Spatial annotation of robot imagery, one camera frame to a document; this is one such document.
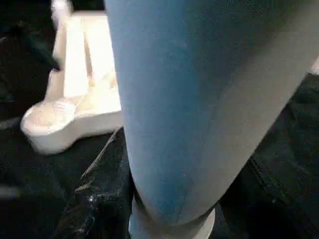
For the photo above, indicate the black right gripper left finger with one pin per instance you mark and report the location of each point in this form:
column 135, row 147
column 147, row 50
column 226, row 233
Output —
column 99, row 199

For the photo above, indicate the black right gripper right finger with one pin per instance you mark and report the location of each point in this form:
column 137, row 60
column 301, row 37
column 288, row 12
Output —
column 269, row 209

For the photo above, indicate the black work mat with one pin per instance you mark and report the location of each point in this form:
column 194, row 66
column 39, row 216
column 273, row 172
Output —
column 30, row 189

